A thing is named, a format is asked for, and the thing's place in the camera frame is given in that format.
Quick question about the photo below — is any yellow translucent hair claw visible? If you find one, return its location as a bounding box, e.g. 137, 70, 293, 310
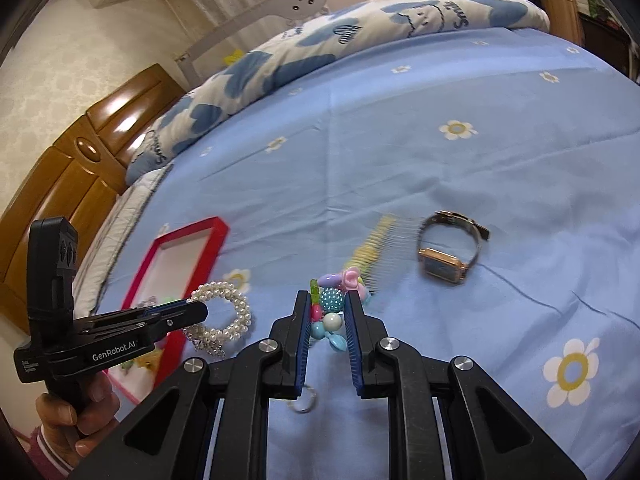
134, 349, 163, 375

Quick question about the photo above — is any pearl bead bracelet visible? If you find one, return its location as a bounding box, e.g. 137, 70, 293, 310
182, 279, 253, 360

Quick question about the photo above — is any colourful bead charm bracelet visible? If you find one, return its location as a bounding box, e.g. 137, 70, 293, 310
307, 265, 372, 354

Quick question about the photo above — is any gold square wristwatch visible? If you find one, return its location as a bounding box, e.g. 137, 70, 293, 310
416, 210, 490, 285

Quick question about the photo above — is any left hand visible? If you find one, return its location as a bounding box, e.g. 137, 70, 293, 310
36, 373, 120, 467

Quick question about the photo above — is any red shallow box tray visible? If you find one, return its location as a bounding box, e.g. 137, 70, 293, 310
107, 217, 229, 404

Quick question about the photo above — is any grey striped pillow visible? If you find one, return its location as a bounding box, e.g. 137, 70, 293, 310
73, 164, 172, 318

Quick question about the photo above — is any wooden headboard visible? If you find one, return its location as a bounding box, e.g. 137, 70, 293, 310
0, 64, 184, 334

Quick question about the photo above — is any clear hair comb yellow trim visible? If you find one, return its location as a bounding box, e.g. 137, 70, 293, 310
343, 214, 423, 295

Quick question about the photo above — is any blue floral bed sheet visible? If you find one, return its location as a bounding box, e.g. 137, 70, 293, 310
99, 28, 639, 479

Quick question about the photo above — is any dark side desk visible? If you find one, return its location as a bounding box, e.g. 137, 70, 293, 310
578, 13, 638, 80

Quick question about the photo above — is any white blue cartoon duvet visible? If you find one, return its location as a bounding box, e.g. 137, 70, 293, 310
126, 0, 550, 183

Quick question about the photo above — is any metal ring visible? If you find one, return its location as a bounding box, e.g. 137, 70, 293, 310
288, 383, 319, 415

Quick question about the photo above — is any grey bed guard rail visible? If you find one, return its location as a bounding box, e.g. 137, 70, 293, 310
174, 0, 464, 86

